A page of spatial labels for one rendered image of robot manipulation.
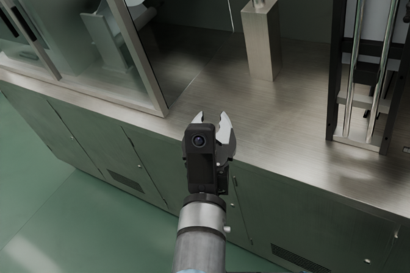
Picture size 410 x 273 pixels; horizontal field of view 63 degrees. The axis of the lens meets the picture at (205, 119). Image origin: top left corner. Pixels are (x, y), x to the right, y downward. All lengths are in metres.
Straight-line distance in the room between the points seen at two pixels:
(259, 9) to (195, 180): 0.69
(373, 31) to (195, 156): 0.48
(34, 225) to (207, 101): 1.59
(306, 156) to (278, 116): 0.18
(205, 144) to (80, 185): 1.98
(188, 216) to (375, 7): 0.55
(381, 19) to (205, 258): 0.58
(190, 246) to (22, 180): 2.34
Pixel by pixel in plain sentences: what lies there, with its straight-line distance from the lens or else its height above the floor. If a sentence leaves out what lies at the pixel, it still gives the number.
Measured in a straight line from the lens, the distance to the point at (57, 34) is 1.33.
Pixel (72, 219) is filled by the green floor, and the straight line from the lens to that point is 2.31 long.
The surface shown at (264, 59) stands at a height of 1.00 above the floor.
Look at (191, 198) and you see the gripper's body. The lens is 0.54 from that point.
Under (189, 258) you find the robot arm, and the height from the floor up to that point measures 1.25.
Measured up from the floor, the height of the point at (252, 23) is 1.13.
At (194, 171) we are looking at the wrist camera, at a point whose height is 1.27.
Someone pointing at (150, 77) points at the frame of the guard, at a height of 1.08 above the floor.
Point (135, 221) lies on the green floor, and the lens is 2.10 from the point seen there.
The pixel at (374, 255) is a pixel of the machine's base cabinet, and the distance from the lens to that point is 1.22.
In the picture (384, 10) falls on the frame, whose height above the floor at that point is 1.30.
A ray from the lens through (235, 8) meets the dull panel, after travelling 1.47.
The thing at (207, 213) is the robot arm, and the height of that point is 1.25.
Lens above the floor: 1.69
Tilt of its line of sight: 44 degrees down
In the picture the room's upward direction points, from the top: 17 degrees counter-clockwise
